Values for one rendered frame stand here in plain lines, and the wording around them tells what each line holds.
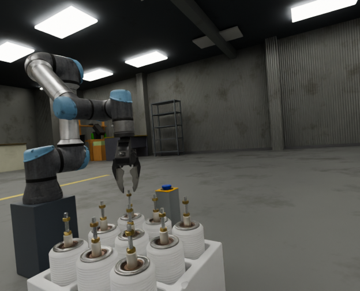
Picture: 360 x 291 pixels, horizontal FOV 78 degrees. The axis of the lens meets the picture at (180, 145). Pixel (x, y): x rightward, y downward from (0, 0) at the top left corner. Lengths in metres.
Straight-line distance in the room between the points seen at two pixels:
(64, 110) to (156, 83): 8.22
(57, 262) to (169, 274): 0.28
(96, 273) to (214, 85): 7.47
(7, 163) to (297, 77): 8.66
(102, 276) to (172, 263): 0.16
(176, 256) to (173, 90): 8.04
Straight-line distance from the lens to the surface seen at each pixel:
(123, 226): 0.84
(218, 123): 7.63
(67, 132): 1.16
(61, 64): 1.18
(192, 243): 0.70
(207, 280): 0.72
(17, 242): 1.22
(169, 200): 0.91
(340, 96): 7.32
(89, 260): 0.61
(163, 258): 0.60
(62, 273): 0.71
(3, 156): 8.17
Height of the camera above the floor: 0.51
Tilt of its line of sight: 1 degrees down
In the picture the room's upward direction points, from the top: 5 degrees counter-clockwise
